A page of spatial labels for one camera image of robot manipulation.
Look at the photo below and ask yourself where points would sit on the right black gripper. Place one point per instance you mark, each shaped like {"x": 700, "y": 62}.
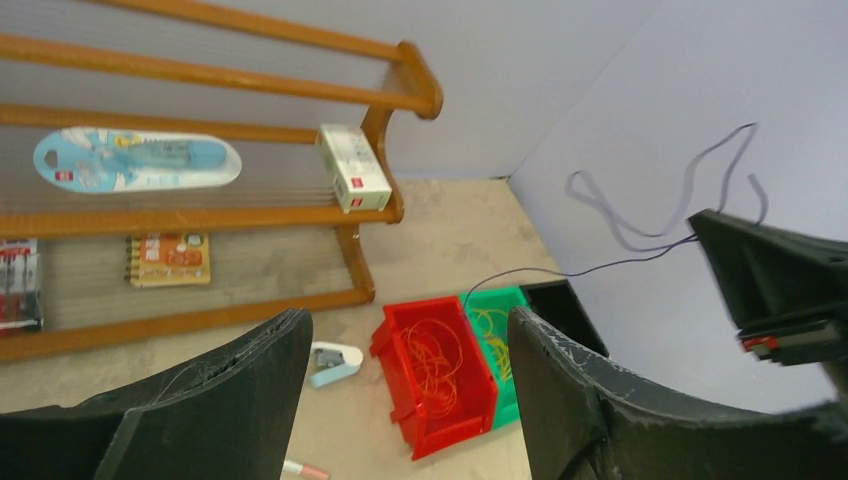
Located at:
{"x": 787, "y": 291}

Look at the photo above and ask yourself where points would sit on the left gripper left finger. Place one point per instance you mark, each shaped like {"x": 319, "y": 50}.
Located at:
{"x": 225, "y": 414}

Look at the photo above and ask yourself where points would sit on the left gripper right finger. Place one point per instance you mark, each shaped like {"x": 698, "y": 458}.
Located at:
{"x": 584, "y": 416}

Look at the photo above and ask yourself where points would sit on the white pen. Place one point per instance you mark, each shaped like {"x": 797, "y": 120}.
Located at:
{"x": 304, "y": 471}

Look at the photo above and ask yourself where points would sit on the black plastic bin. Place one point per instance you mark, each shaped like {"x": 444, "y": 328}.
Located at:
{"x": 557, "y": 303}

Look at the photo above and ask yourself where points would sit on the green plastic bin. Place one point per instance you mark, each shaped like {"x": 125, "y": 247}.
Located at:
{"x": 487, "y": 312}

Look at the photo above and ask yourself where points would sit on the red plastic bin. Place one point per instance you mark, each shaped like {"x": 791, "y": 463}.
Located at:
{"x": 440, "y": 385}

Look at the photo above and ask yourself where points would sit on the orange small notebook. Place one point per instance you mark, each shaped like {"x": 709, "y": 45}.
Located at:
{"x": 168, "y": 259}

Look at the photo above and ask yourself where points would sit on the marker pen set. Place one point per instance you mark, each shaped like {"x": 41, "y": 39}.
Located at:
{"x": 21, "y": 306}

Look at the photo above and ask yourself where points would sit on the wooden shelf rack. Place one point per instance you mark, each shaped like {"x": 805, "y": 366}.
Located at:
{"x": 278, "y": 237}

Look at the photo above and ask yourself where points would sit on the white red box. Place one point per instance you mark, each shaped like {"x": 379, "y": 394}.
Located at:
{"x": 358, "y": 179}

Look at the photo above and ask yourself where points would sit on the blue oval packaged item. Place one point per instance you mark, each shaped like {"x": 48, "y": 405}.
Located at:
{"x": 94, "y": 161}

